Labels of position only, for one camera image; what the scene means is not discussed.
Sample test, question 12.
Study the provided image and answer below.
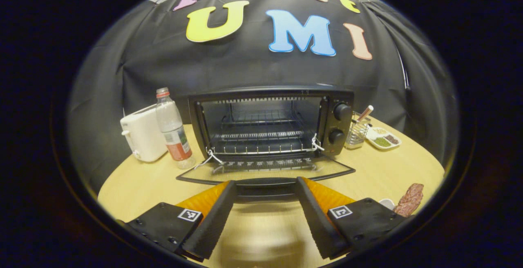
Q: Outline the white divided dish of beans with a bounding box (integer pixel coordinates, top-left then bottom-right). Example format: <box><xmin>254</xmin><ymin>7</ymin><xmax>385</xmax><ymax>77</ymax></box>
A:
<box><xmin>365</xmin><ymin>126</ymin><xmax>402</xmax><ymax>150</ymax></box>

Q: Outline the clear bottle with red label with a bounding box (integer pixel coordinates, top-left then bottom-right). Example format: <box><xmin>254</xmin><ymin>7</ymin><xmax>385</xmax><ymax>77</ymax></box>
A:
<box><xmin>155</xmin><ymin>87</ymin><xmax>197</xmax><ymax>170</ymax></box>

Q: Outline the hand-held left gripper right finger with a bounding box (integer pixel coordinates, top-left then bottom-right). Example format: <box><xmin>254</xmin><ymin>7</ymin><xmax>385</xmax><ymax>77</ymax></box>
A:
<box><xmin>294</xmin><ymin>176</ymin><xmax>410</xmax><ymax>260</ymax></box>

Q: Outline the metal wire basket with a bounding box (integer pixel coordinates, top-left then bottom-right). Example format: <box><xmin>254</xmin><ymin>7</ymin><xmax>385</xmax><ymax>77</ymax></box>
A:
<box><xmin>344</xmin><ymin>111</ymin><xmax>373</xmax><ymax>150</ymax></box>

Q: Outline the white toaster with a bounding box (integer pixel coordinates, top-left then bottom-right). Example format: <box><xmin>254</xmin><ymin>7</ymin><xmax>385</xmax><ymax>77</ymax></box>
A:
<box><xmin>120</xmin><ymin>104</ymin><xmax>169</xmax><ymax>163</ymax></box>

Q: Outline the black electric oven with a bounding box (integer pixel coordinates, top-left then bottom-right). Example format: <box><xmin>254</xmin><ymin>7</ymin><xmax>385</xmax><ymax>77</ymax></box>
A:
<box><xmin>176</xmin><ymin>86</ymin><xmax>356</xmax><ymax>203</ymax></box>

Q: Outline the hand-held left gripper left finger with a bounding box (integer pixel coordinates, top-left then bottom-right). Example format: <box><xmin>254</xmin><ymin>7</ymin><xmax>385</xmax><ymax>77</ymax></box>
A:
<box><xmin>116</xmin><ymin>180</ymin><xmax>238</xmax><ymax>260</ymax></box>

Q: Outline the small brown white stick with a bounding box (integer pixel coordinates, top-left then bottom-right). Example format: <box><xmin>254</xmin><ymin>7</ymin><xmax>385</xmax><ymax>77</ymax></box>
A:
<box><xmin>357</xmin><ymin>105</ymin><xmax>374</xmax><ymax>123</ymax></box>

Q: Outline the red meat slice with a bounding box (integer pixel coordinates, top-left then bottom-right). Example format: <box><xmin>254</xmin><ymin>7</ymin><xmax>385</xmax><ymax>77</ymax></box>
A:
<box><xmin>393</xmin><ymin>183</ymin><xmax>425</xmax><ymax>218</ymax></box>

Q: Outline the black backdrop cloth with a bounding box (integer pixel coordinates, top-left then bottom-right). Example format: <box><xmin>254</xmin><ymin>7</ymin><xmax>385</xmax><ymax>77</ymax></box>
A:
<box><xmin>67</xmin><ymin>0</ymin><xmax>460</xmax><ymax>191</ymax></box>

